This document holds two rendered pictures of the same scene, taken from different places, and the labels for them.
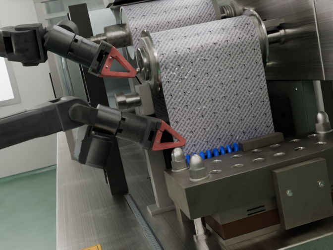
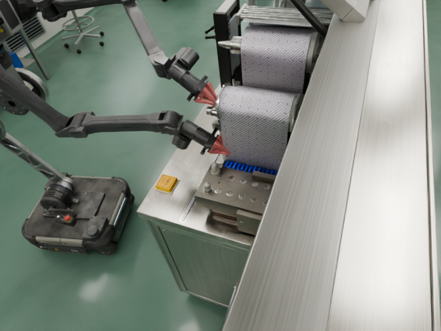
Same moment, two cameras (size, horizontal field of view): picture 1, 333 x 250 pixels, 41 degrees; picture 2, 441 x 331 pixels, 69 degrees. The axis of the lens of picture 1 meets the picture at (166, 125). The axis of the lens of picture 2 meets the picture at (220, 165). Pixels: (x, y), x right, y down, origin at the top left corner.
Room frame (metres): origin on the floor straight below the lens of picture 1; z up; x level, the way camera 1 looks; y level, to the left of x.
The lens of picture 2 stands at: (0.27, -0.54, 1.94)
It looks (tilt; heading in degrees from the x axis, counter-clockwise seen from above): 47 degrees down; 39
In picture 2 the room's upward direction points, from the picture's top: 8 degrees counter-clockwise
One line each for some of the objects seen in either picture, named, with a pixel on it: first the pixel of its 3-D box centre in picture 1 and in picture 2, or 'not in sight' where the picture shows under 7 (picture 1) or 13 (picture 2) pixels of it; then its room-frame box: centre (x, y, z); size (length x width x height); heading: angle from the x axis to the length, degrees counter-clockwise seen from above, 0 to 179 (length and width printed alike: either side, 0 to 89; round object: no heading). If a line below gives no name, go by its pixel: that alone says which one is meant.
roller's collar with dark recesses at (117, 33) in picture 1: (117, 36); (240, 45); (1.26, 0.08, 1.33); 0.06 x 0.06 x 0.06; 12
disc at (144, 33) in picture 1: (150, 62); (225, 104); (1.02, 0.01, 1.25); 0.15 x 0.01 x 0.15; 12
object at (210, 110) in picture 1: (220, 113); (253, 150); (0.98, -0.12, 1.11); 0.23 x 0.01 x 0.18; 102
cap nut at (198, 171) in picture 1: (197, 166); (207, 186); (0.80, -0.04, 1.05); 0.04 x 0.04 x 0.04
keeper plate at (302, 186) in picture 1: (304, 193); (251, 224); (0.79, -0.22, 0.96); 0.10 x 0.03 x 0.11; 102
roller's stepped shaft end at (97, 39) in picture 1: (95, 40); (225, 44); (1.24, 0.14, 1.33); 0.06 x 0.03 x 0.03; 102
